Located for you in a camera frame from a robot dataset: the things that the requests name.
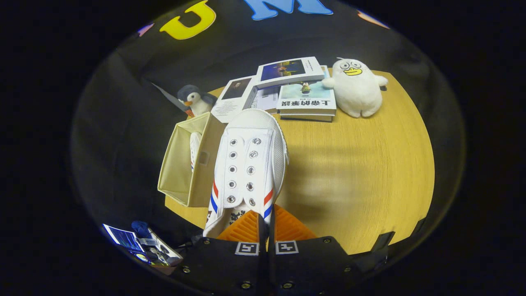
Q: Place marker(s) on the white duck plush toy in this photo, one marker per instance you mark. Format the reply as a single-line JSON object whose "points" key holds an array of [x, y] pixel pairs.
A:
{"points": [[357, 94]]}

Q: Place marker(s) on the beige fabric storage box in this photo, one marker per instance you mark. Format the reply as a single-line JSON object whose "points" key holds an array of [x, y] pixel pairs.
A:
{"points": [[176, 172]]}

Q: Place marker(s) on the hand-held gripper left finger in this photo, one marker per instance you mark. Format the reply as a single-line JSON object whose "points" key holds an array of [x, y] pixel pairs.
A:
{"points": [[230, 267]]}

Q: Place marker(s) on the blue cloth lump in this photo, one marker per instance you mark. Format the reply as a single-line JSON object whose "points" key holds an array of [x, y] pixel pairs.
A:
{"points": [[139, 228]]}

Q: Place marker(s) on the white book with portrait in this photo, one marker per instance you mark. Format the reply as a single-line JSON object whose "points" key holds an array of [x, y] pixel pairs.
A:
{"points": [[232, 102]]}

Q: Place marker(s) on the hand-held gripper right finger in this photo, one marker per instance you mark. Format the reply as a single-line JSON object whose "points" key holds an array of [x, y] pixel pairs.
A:
{"points": [[304, 267]]}

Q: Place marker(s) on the grey penguin plush toy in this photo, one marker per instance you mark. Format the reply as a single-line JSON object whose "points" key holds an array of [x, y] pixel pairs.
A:
{"points": [[197, 102]]}

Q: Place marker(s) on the book with night photo cover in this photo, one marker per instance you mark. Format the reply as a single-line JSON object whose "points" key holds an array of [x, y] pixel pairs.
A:
{"points": [[287, 70]]}

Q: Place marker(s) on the book with pale blue cover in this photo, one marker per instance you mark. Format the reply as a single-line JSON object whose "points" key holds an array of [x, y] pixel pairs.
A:
{"points": [[306, 100]]}

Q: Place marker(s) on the white canvas shoe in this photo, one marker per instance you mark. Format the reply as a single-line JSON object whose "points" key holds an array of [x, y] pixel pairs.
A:
{"points": [[250, 172], [195, 148]]}

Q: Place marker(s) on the plain white book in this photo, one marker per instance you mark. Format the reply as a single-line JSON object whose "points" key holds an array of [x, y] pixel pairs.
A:
{"points": [[267, 98]]}

